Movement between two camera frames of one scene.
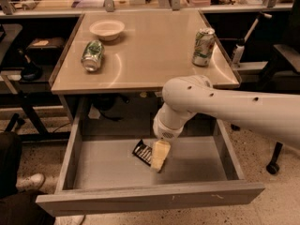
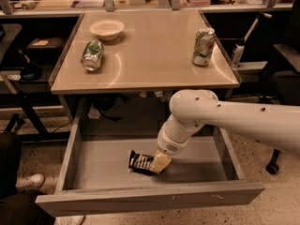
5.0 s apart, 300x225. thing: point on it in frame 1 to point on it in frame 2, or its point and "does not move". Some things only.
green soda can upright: [202, 53] does not move
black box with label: [47, 48] does not move
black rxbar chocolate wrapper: [143, 152] to [141, 162]
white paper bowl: [107, 30] does not move
